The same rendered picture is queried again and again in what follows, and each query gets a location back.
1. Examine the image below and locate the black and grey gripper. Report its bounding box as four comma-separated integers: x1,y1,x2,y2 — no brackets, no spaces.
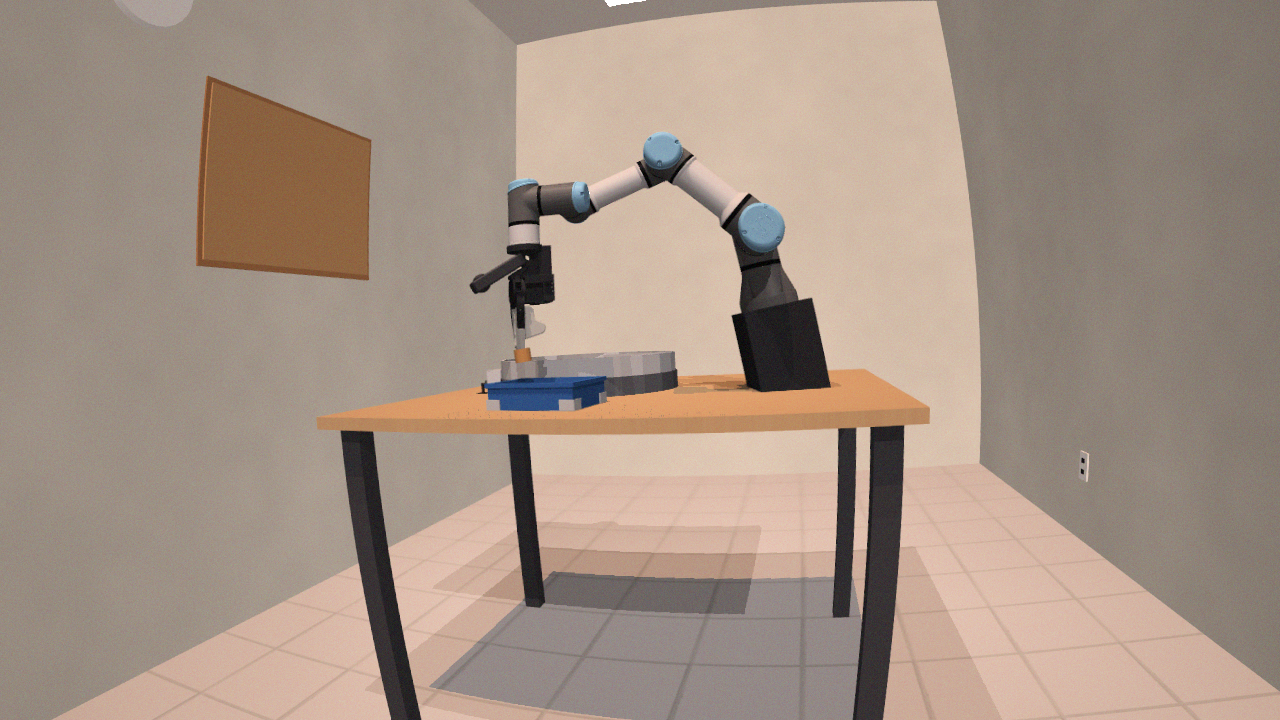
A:
507,243,556,348

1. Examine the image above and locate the blue plastic crate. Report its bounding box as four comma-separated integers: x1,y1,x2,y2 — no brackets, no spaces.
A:
484,375,607,411

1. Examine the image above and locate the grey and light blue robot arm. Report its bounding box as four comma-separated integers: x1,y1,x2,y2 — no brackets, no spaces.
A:
470,132,799,313

